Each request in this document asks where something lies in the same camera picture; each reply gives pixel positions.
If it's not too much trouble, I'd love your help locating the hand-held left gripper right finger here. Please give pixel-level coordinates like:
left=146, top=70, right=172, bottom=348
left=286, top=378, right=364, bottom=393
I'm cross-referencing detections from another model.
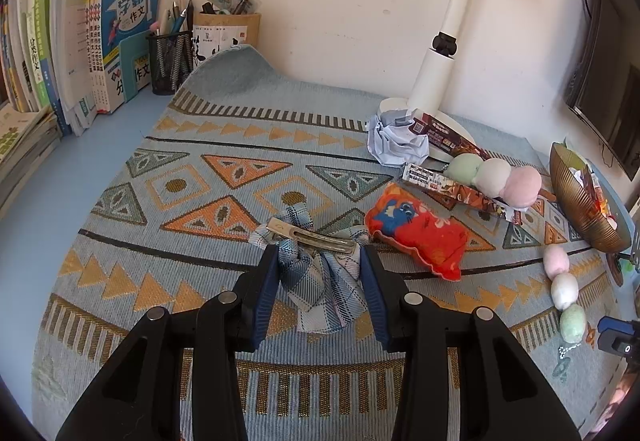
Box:
left=359, top=246, right=583, bottom=441

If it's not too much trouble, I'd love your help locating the black mesh pen holder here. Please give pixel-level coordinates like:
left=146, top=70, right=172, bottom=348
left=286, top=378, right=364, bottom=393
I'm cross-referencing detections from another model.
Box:
left=146, top=30, right=195, bottom=96

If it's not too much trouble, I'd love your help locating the white desk lamp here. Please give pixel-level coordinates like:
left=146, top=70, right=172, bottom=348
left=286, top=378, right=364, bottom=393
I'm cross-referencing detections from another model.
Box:
left=377, top=0, right=488, bottom=158

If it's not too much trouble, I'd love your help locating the brown ribbed bowl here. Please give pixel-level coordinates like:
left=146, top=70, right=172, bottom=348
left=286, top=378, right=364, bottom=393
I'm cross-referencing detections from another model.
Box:
left=549, top=141, right=632, bottom=254

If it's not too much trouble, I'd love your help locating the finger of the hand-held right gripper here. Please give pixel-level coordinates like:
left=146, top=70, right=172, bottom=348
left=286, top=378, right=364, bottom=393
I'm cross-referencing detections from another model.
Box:
left=597, top=316, right=640, bottom=359

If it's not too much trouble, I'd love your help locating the row of upright books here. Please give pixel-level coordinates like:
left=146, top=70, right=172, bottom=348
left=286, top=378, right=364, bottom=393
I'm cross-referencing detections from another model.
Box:
left=0, top=0, right=166, bottom=137

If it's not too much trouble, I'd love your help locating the crumpled light blue paper ball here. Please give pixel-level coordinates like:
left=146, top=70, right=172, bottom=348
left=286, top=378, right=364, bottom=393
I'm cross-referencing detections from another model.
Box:
left=367, top=108, right=431, bottom=167

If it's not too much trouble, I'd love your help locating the blue patterned woven mat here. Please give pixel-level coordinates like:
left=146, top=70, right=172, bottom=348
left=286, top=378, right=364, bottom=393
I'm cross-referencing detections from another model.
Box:
left=30, top=44, right=621, bottom=441

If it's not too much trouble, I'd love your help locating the black monitor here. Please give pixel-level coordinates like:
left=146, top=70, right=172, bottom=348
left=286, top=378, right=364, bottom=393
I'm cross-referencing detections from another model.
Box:
left=565, top=0, right=640, bottom=182

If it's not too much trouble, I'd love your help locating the stack of flat books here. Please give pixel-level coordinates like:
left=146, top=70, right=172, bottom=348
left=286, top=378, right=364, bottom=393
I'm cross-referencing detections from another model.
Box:
left=0, top=106, right=63, bottom=217

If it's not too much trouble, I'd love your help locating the tan wooden pen holder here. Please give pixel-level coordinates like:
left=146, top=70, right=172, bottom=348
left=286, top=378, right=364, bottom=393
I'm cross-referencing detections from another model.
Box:
left=192, top=11, right=262, bottom=68

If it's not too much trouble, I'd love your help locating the black monitor cable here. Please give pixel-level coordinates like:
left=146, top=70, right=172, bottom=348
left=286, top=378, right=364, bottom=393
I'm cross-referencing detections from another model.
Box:
left=581, top=0, right=602, bottom=39

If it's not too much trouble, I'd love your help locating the teal bookend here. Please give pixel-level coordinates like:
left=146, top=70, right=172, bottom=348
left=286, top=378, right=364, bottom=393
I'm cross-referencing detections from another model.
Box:
left=118, top=32, right=153, bottom=102

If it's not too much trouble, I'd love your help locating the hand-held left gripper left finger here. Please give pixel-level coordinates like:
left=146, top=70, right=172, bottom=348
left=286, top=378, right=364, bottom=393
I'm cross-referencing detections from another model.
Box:
left=55, top=245, right=280, bottom=441

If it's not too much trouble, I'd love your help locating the dark red snack wrapper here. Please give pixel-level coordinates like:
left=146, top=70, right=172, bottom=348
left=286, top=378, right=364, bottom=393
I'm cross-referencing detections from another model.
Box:
left=412, top=112, right=493, bottom=162

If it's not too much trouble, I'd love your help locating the blue plaid bow hair clip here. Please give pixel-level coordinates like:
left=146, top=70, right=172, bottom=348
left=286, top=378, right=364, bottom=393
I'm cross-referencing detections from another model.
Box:
left=248, top=204, right=373, bottom=333

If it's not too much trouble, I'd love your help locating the red printed fabric pouch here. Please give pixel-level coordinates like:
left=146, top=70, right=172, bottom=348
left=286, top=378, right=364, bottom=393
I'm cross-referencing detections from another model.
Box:
left=364, top=182, right=470, bottom=282

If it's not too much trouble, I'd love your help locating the small pastel plush dango keychain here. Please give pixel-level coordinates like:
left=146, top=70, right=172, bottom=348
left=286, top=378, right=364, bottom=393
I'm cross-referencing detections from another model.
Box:
left=542, top=245, right=588, bottom=382

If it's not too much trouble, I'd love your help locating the large pastel plush dango keychain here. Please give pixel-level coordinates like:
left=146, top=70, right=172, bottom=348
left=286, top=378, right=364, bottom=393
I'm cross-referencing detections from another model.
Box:
left=444, top=154, right=543, bottom=210

